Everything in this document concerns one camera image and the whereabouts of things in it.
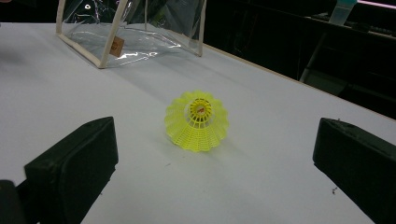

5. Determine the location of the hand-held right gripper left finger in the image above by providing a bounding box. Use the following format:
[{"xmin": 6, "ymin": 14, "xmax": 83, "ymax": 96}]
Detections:
[{"xmin": 23, "ymin": 116, "xmax": 120, "ymax": 224}]

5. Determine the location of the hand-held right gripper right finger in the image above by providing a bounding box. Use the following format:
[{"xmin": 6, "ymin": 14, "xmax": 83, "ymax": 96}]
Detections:
[{"xmin": 312, "ymin": 117, "xmax": 396, "ymax": 224}]

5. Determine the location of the yellow plastic shuttlecock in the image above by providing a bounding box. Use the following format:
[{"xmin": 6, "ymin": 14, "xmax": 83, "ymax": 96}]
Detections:
[{"xmin": 163, "ymin": 90, "xmax": 230, "ymax": 153}]

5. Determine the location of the clear bag with beige trim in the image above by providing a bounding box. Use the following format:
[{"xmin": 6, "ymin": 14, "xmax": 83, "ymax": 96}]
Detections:
[{"xmin": 55, "ymin": 0, "xmax": 208, "ymax": 70}]

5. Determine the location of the white table sheet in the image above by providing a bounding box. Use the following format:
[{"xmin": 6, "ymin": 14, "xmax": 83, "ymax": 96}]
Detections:
[{"xmin": 0, "ymin": 21, "xmax": 396, "ymax": 224}]

